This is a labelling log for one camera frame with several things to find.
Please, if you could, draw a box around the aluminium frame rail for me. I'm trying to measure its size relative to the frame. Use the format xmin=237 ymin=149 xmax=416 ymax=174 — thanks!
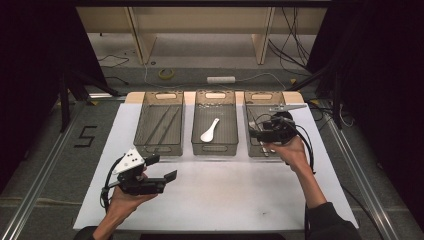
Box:
xmin=0 ymin=99 xmax=84 ymax=240
xmin=87 ymin=92 xmax=127 ymax=101
xmin=321 ymin=113 xmax=401 ymax=240

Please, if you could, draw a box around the thin black floor cable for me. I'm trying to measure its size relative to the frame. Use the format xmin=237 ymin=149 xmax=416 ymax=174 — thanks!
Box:
xmin=97 ymin=54 xmax=130 ymax=70

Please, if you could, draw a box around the smoked clear plastic bin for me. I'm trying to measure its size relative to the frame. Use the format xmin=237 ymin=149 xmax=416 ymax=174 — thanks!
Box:
xmin=133 ymin=90 xmax=185 ymax=157
xmin=191 ymin=89 xmax=240 ymax=156
xmin=243 ymin=90 xmax=288 ymax=158

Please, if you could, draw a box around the person's right hand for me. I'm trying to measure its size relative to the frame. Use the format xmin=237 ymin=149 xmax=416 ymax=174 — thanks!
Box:
xmin=263 ymin=137 xmax=310 ymax=175

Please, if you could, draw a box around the white power cable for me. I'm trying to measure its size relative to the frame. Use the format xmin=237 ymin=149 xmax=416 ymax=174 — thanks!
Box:
xmin=143 ymin=63 xmax=288 ymax=91

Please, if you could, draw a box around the white power strip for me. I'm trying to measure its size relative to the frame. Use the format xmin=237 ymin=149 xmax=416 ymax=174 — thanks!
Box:
xmin=206 ymin=76 xmax=236 ymax=85

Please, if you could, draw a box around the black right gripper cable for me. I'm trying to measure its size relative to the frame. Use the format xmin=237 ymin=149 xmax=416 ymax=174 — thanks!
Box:
xmin=286 ymin=116 xmax=317 ymax=175

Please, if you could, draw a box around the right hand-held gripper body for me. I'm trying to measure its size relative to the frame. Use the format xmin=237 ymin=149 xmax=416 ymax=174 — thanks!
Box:
xmin=263 ymin=103 xmax=308 ymax=146

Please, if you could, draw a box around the beige wooden shelf unit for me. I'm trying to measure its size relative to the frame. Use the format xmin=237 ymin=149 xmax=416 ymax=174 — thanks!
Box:
xmin=75 ymin=6 xmax=329 ymax=66

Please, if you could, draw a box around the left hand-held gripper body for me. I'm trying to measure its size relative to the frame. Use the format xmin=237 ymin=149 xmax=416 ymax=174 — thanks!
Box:
xmin=111 ymin=147 xmax=168 ymax=197

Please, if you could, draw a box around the person's left hand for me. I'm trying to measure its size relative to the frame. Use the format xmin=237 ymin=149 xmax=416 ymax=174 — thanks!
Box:
xmin=107 ymin=185 xmax=160 ymax=218

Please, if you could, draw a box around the black floor cable bundle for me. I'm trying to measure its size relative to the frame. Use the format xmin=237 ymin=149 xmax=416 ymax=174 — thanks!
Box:
xmin=268 ymin=7 xmax=311 ymax=68

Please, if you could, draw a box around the metal chopstick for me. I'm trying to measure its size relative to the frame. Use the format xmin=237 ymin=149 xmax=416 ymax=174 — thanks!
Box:
xmin=159 ymin=106 xmax=181 ymax=144
xmin=145 ymin=105 xmax=173 ymax=145

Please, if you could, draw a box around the black curtain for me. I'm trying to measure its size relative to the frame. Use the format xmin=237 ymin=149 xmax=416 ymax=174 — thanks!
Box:
xmin=306 ymin=0 xmax=424 ymax=228
xmin=0 ymin=0 xmax=108 ymax=191

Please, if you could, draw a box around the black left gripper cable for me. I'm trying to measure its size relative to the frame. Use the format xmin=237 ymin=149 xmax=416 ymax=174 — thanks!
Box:
xmin=99 ymin=156 xmax=123 ymax=213

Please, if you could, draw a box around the yellow tape roll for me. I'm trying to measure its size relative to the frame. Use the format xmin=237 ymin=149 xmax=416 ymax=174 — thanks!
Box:
xmin=157 ymin=68 xmax=175 ymax=80

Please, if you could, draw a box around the white ceramic spoon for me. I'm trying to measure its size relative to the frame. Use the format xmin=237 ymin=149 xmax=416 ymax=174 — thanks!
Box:
xmin=199 ymin=117 xmax=221 ymax=144

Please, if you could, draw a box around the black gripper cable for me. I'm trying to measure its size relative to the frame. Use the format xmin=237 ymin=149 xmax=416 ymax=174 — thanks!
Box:
xmin=99 ymin=156 xmax=123 ymax=213
xmin=286 ymin=116 xmax=317 ymax=175

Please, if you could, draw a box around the black metal stand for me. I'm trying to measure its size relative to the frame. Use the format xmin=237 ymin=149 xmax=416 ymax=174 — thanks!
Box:
xmin=58 ymin=66 xmax=121 ymax=133
xmin=286 ymin=63 xmax=344 ymax=129

